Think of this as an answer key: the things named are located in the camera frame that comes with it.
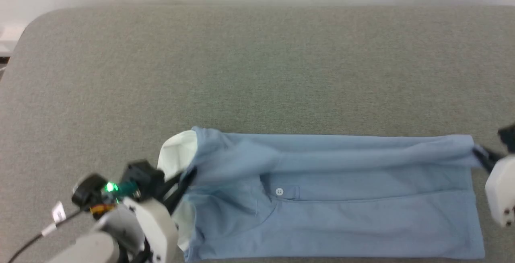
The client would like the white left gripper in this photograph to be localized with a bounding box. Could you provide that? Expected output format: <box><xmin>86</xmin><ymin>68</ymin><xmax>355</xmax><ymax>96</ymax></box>
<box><xmin>122</xmin><ymin>167</ymin><xmax>198</xmax><ymax>263</ymax></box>

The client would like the light blue polo shirt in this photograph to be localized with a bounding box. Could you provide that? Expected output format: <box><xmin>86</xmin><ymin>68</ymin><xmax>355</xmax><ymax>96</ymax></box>
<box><xmin>157</xmin><ymin>126</ymin><xmax>486</xmax><ymax>263</ymax></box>

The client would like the white wall box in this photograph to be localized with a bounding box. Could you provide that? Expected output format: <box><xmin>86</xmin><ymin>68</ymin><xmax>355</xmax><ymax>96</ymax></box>
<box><xmin>0</xmin><ymin>25</ymin><xmax>25</xmax><ymax>56</ymax></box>

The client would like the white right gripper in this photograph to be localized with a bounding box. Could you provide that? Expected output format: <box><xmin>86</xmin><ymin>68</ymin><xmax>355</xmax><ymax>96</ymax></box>
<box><xmin>472</xmin><ymin>146</ymin><xmax>515</xmax><ymax>228</ymax></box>

